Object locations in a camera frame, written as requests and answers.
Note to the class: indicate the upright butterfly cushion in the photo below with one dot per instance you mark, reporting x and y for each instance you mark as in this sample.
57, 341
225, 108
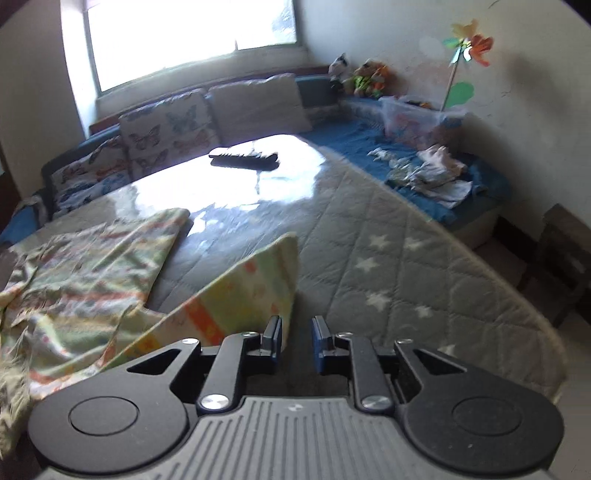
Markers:
168, 132

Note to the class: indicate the black remote control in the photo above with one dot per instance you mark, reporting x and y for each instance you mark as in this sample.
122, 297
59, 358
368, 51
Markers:
252, 160

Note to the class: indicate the pile of clothes on sofa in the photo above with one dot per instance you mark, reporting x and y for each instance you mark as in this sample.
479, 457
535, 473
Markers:
433, 173

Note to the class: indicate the black and white plush toy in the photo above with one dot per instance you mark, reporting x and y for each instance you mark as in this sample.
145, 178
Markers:
338, 70

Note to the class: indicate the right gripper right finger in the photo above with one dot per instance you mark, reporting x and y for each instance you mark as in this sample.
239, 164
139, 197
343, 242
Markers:
355, 358

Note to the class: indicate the blue sofa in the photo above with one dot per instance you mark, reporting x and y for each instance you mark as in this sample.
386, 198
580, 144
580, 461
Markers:
350, 127

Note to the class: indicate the lying butterfly cushion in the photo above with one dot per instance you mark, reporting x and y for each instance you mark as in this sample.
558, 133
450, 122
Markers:
102, 171

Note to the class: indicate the clear plastic storage box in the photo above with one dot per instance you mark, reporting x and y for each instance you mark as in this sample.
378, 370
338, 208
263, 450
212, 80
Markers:
418, 127

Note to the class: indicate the window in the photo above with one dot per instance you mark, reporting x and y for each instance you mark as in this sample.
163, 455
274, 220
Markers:
130, 40

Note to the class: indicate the orange plush toy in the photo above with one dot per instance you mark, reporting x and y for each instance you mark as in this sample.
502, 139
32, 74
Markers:
380, 81

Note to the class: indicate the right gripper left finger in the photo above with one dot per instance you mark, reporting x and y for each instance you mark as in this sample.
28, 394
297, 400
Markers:
229, 365

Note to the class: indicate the grey cloth on sofa arm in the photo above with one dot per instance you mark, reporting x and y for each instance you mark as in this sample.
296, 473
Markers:
37, 203

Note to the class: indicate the brown plush toy green vest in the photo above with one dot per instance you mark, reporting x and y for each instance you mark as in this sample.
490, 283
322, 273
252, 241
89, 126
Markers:
362, 78

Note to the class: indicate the colourful paper pinwheel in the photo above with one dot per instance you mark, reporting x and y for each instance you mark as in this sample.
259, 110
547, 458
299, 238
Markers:
469, 45

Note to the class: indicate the dark wooden stool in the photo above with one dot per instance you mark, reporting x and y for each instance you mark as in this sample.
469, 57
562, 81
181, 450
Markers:
562, 258

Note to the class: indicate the green patterned child's garment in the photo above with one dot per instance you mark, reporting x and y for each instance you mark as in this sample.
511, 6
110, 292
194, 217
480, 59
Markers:
75, 307

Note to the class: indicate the plain beige cushion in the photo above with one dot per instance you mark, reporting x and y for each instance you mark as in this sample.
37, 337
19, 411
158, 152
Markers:
254, 109

